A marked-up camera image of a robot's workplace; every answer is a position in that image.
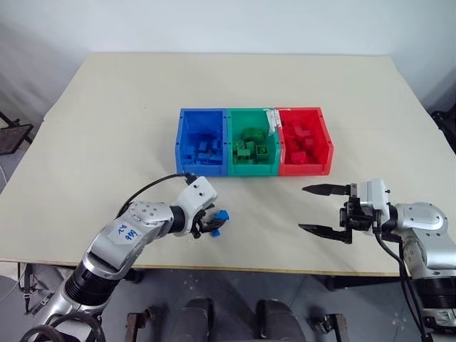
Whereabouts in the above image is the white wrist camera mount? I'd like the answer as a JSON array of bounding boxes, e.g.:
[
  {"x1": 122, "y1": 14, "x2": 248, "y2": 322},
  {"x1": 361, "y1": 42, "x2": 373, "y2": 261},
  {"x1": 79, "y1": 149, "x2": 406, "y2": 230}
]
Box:
[
  {"x1": 357, "y1": 178, "x2": 392, "y2": 222},
  {"x1": 176, "y1": 176, "x2": 219, "y2": 237}
]

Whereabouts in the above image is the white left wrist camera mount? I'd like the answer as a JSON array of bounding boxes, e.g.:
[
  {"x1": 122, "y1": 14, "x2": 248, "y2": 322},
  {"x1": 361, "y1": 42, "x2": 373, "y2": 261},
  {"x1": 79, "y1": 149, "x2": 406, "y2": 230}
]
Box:
[{"x1": 176, "y1": 176, "x2": 219, "y2": 237}]

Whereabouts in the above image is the black equipment case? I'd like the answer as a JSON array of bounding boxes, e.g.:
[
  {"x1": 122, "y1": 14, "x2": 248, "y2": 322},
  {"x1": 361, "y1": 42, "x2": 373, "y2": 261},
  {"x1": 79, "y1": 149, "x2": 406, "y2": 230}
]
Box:
[{"x1": 430, "y1": 109, "x2": 456, "y2": 155}]

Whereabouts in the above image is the white sticker blue handwriting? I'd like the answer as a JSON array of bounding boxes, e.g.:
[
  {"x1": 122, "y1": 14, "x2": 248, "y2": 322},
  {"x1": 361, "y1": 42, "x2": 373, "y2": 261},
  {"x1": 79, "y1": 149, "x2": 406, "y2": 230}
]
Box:
[{"x1": 105, "y1": 222, "x2": 143, "y2": 247}]

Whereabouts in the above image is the green plastic bin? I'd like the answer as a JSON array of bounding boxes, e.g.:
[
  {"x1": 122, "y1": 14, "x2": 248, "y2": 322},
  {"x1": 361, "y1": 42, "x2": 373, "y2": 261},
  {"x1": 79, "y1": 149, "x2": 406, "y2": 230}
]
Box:
[{"x1": 226, "y1": 108, "x2": 281, "y2": 177}]

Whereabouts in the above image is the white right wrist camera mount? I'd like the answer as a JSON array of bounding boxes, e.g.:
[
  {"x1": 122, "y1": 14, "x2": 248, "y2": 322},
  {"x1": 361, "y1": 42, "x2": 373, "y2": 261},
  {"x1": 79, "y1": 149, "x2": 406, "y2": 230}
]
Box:
[{"x1": 357, "y1": 178, "x2": 392, "y2": 222}]

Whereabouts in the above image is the blue plastic bin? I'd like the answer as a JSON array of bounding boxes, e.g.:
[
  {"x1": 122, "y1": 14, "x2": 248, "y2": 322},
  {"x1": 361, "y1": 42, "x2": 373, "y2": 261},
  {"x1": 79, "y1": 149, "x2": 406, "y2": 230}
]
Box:
[{"x1": 175, "y1": 108, "x2": 229, "y2": 177}]

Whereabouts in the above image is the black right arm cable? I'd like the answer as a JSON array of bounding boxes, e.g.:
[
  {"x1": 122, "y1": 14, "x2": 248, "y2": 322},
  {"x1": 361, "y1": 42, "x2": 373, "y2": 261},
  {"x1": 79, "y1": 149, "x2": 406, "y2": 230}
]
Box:
[{"x1": 373, "y1": 227, "x2": 430, "y2": 342}]

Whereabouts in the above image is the grey strap with buckles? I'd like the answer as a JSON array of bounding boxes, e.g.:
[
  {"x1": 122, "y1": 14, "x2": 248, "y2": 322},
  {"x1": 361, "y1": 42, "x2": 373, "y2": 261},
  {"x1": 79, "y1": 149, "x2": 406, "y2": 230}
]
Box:
[{"x1": 16, "y1": 262, "x2": 60, "y2": 318}]

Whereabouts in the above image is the black table frame bar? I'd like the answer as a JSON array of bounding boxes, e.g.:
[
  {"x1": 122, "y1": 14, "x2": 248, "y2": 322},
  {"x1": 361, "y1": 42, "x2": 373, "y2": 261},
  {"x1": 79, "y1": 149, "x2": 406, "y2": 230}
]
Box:
[{"x1": 324, "y1": 274, "x2": 405, "y2": 292}]

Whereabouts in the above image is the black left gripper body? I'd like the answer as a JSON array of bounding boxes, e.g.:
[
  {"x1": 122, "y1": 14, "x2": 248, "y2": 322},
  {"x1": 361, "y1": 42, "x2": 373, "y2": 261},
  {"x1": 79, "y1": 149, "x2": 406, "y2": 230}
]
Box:
[{"x1": 190, "y1": 206, "x2": 217, "y2": 240}]

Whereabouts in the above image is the rusty metal table foot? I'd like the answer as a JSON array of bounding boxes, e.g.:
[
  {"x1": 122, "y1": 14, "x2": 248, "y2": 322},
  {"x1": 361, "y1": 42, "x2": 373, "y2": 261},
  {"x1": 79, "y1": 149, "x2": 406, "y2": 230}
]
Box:
[
  {"x1": 125, "y1": 305, "x2": 169, "y2": 342},
  {"x1": 308, "y1": 312, "x2": 349, "y2": 342}
]

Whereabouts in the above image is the thick black cable loop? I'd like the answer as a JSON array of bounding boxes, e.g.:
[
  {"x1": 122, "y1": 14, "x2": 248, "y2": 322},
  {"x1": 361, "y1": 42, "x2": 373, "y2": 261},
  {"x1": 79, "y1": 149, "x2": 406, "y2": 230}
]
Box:
[{"x1": 21, "y1": 313, "x2": 107, "y2": 342}]

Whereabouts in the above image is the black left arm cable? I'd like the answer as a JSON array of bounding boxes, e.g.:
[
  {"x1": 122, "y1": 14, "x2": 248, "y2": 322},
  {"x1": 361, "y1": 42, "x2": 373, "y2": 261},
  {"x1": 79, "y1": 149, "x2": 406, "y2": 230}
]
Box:
[{"x1": 116, "y1": 172, "x2": 196, "y2": 219}]

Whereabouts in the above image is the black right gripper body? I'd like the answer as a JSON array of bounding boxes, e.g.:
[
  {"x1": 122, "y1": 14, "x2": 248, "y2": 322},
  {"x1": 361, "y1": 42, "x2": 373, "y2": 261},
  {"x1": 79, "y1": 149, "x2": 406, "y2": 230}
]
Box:
[{"x1": 338, "y1": 182, "x2": 375, "y2": 235}]

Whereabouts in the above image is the round green toy piece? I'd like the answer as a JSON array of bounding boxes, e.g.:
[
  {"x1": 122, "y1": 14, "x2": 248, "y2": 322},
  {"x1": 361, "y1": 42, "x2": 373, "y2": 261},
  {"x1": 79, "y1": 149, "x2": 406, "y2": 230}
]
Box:
[{"x1": 241, "y1": 127, "x2": 266, "y2": 144}]

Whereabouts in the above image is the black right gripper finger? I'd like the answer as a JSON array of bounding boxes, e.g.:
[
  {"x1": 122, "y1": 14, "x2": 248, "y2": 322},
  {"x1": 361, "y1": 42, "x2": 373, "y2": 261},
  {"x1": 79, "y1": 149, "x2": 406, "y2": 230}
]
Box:
[
  {"x1": 297, "y1": 223, "x2": 354, "y2": 245},
  {"x1": 301, "y1": 183, "x2": 352, "y2": 197}
]

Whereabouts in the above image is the black mesh stand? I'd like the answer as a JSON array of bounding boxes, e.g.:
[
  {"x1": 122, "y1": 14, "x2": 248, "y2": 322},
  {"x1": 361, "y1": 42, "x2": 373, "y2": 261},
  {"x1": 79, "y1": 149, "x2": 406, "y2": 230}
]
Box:
[{"x1": 0, "y1": 111, "x2": 35, "y2": 156}]

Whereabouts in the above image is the white paper label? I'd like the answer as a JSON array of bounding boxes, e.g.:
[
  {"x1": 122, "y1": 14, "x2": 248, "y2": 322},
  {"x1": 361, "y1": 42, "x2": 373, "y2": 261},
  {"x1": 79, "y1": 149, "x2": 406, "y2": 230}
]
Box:
[{"x1": 264, "y1": 108, "x2": 284, "y2": 137}]

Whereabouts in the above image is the red plastic bin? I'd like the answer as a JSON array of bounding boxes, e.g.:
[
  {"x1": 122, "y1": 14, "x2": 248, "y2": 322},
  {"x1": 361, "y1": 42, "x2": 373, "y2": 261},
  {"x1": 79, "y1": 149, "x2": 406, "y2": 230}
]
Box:
[{"x1": 276, "y1": 106, "x2": 336, "y2": 177}]

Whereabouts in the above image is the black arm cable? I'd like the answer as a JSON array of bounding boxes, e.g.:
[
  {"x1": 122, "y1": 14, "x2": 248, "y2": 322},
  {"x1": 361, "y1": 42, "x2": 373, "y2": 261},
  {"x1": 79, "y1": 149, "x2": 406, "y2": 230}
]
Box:
[
  {"x1": 116, "y1": 172, "x2": 196, "y2": 219},
  {"x1": 373, "y1": 227, "x2": 430, "y2": 342}
]

